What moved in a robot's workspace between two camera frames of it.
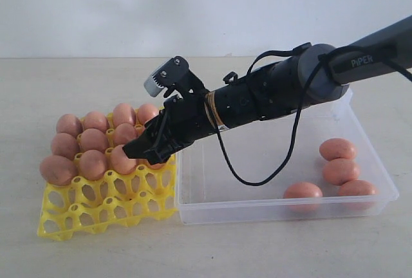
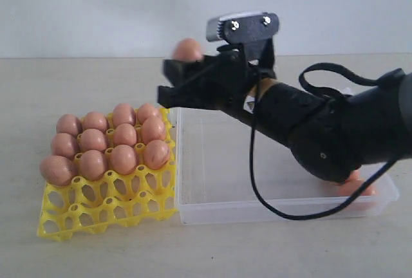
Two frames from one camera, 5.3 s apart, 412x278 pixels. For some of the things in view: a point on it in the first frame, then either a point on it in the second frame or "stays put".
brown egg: x=302 y=197 -> x=187 y=49
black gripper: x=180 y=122 -> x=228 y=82
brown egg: x=95 y=120 stays put
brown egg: x=64 y=145 stays put
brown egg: x=123 y=112 stays put
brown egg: x=147 y=112 stays put
